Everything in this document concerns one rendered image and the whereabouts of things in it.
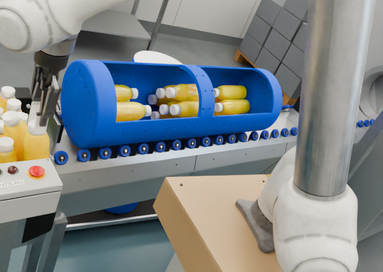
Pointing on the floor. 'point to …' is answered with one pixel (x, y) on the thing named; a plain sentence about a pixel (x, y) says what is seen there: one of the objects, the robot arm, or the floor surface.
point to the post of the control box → (6, 243)
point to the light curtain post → (366, 145)
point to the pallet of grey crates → (279, 40)
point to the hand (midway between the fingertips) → (38, 118)
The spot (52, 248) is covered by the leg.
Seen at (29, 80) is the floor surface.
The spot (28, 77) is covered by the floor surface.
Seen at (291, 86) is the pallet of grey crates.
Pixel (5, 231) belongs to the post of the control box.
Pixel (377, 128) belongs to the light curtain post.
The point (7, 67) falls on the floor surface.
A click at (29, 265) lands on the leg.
